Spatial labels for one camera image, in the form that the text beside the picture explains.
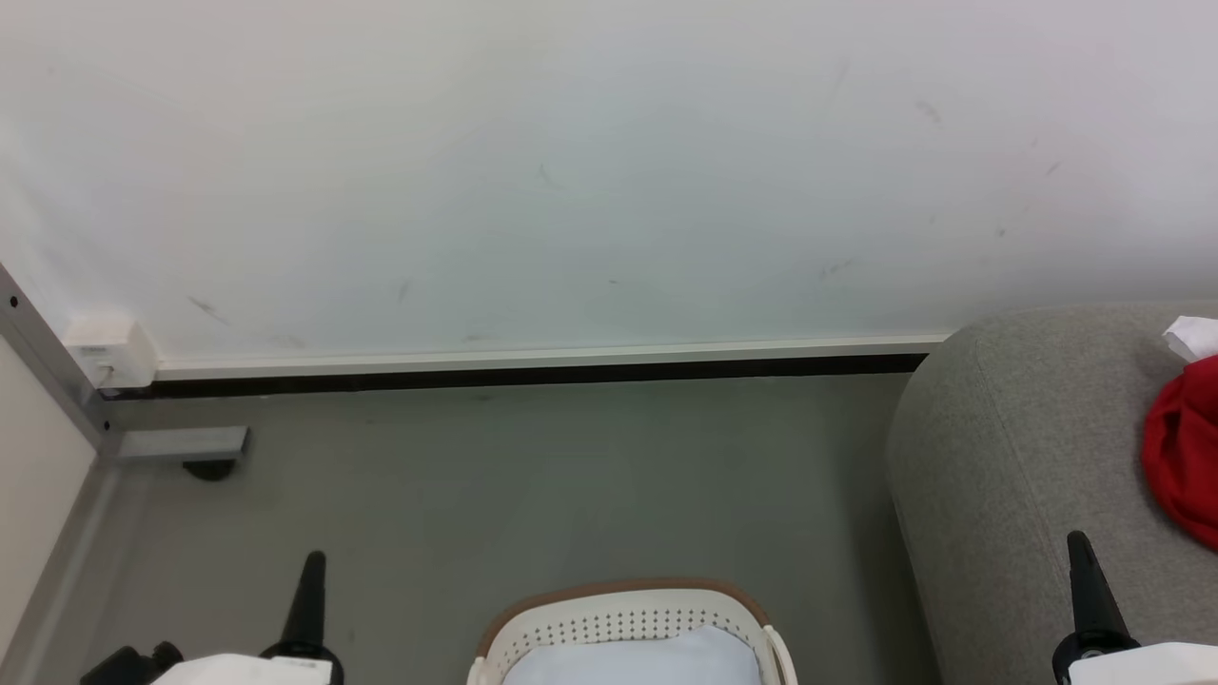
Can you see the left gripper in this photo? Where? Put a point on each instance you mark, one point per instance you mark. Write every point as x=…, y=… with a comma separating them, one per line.
x=266, y=670

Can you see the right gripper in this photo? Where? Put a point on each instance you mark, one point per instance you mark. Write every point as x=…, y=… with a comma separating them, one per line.
x=1142, y=666

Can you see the red clothing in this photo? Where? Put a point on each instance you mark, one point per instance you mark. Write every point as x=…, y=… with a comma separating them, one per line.
x=1185, y=457

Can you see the white clothing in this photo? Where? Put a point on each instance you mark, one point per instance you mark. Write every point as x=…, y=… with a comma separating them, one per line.
x=1195, y=338

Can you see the white perforated laundry basket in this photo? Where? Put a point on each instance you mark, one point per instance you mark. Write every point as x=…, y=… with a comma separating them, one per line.
x=618, y=616

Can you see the light blue clothing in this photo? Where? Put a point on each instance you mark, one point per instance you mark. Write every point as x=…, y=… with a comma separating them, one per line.
x=638, y=661

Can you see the grey fabric sofa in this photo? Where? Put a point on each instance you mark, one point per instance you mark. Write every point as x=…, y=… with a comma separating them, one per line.
x=1009, y=457

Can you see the black round floor foot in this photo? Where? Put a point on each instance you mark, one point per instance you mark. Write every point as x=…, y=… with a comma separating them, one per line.
x=209, y=469

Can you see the grey metal foot bar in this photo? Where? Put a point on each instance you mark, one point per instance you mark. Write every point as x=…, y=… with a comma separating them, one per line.
x=181, y=443

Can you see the beige partition panel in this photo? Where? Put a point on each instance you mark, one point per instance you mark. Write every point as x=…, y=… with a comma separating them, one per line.
x=33, y=495

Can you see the dark baseboard strip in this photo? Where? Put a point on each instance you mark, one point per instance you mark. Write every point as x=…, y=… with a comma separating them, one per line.
x=514, y=377

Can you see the white junction box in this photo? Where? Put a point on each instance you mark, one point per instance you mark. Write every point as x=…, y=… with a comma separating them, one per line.
x=112, y=350

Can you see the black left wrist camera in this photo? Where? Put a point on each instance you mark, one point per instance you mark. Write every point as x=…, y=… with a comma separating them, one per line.
x=128, y=666

